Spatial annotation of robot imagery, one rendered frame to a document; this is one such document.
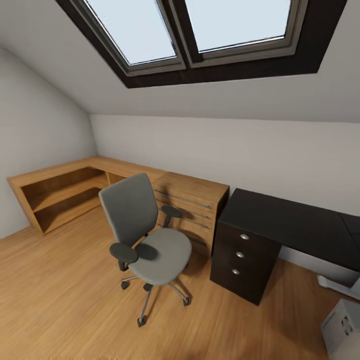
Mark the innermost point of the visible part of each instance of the bookcase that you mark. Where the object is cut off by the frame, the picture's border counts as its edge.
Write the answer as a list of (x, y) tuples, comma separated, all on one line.
[(95, 174), (53, 196), (128, 169)]

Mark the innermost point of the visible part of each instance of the desktop computer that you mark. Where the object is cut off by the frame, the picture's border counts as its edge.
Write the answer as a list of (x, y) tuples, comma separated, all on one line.
[(341, 331)]

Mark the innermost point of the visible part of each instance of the desk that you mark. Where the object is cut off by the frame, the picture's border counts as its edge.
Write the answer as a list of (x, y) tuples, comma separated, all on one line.
[(323, 233)]

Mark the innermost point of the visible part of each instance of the fixed window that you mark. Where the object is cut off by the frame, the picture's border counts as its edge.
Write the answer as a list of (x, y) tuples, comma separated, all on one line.
[(152, 43)]

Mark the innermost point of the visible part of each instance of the swivel chair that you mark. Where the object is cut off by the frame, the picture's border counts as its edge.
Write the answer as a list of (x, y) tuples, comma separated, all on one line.
[(157, 257)]

